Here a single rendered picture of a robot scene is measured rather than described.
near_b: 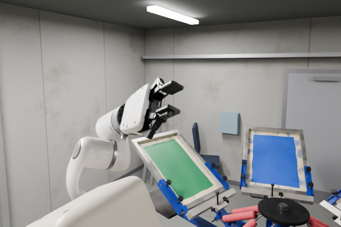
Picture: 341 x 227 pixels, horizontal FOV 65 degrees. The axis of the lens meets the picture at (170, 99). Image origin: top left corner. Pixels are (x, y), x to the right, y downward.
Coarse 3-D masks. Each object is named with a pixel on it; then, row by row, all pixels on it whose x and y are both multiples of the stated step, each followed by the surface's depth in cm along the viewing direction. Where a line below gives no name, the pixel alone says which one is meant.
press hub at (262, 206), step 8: (264, 200) 184; (272, 200) 184; (280, 200) 184; (288, 200) 184; (264, 208) 174; (272, 208) 174; (280, 208) 171; (288, 208) 174; (296, 208) 174; (304, 208) 174; (264, 216) 167; (272, 216) 164; (280, 216) 164; (288, 216) 164; (296, 216) 164; (304, 216) 164; (280, 224) 170; (288, 224) 158; (296, 224) 158
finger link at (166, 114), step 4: (168, 104) 50; (160, 108) 51; (164, 108) 50; (168, 108) 50; (172, 108) 50; (176, 108) 50; (156, 112) 52; (160, 112) 52; (164, 112) 51; (168, 112) 50; (172, 112) 51; (176, 112) 51; (160, 116) 52; (164, 116) 51; (168, 116) 51; (172, 116) 51; (152, 120) 54; (156, 120) 52; (160, 120) 53; (152, 124) 53; (156, 124) 53; (160, 124) 53
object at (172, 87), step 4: (164, 84) 54; (168, 84) 53; (172, 84) 52; (176, 84) 52; (160, 88) 55; (164, 88) 54; (168, 88) 54; (172, 88) 53; (176, 88) 53; (180, 88) 53; (164, 92) 56; (168, 92) 55; (172, 92) 55; (176, 92) 55
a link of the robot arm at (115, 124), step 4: (116, 108) 65; (116, 112) 62; (112, 116) 64; (116, 116) 62; (112, 120) 63; (116, 120) 62; (112, 124) 64; (116, 124) 62; (116, 128) 63; (120, 132) 63; (124, 136) 62
